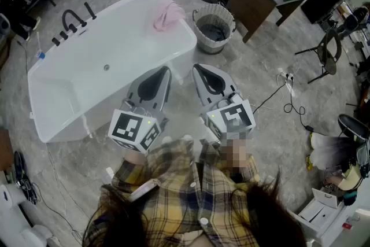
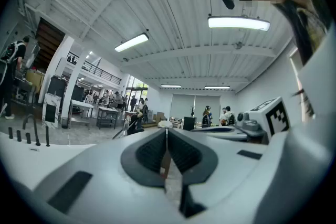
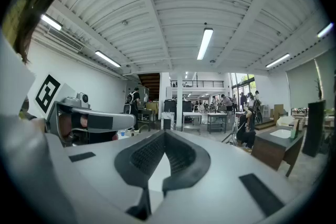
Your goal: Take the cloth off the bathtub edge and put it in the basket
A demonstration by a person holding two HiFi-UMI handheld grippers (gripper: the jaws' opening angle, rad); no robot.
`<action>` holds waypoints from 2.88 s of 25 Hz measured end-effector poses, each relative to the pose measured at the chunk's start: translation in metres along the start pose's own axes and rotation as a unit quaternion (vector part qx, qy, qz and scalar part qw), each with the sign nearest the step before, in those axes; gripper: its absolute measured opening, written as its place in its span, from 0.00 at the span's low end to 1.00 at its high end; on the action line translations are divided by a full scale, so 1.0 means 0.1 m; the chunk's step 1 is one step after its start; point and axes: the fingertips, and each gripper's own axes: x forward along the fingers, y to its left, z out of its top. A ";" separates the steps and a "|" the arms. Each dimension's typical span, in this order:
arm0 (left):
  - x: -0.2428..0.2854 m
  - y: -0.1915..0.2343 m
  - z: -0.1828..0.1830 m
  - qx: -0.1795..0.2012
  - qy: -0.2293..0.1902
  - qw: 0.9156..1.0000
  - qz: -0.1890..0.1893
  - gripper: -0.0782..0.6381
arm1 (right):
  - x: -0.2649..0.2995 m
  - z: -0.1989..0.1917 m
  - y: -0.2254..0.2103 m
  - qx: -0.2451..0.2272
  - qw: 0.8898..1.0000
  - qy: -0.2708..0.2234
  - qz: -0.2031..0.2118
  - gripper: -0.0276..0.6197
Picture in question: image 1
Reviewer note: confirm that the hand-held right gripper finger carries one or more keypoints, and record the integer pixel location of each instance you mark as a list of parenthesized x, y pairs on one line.
[(227, 79), (199, 86)]

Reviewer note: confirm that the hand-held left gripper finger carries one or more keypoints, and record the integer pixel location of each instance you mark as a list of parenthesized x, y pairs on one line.
[(136, 89), (165, 89)]

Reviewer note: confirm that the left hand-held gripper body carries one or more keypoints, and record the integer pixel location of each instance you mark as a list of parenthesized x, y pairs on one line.
[(127, 127)]

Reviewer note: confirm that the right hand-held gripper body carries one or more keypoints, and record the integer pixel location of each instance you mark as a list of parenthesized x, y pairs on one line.
[(231, 118)]

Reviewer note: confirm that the woven laundry basket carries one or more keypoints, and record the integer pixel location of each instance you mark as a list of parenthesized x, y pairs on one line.
[(212, 34)]

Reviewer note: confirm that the pink cloth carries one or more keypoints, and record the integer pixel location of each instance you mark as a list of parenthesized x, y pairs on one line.
[(170, 16)]

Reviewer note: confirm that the person's right forearm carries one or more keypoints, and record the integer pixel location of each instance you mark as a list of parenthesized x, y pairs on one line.
[(234, 159)]

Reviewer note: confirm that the person's left forearm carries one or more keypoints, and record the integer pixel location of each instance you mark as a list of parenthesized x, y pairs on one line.
[(134, 157)]

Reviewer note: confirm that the chrome bathtub drain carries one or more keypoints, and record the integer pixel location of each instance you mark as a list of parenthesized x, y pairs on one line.
[(106, 67)]

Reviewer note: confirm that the white bathtub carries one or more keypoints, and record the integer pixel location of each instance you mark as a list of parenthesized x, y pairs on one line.
[(115, 46)]

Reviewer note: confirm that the white power strip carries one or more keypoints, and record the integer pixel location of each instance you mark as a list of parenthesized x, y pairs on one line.
[(287, 81)]

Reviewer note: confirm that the white chest device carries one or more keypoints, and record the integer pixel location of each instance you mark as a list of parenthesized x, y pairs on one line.
[(143, 191)]

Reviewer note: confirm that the person's yellow plaid shirt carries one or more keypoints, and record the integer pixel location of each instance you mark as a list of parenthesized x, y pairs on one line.
[(179, 182)]

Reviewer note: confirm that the dark wooden vanity cabinet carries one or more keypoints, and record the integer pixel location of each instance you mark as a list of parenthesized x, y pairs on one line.
[(251, 0)]

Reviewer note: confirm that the black hand shower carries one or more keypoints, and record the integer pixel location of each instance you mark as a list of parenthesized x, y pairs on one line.
[(90, 11)]

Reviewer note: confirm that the small blue cup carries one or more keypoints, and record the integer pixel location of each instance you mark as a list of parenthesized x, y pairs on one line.
[(41, 55)]

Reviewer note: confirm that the black curved faucet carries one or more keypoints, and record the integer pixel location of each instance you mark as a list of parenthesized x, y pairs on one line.
[(69, 12)]

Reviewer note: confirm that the black mesh chair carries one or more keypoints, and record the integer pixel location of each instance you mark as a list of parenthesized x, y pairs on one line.
[(329, 50)]

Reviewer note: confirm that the open white box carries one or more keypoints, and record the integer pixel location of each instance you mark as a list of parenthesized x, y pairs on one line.
[(321, 211)]

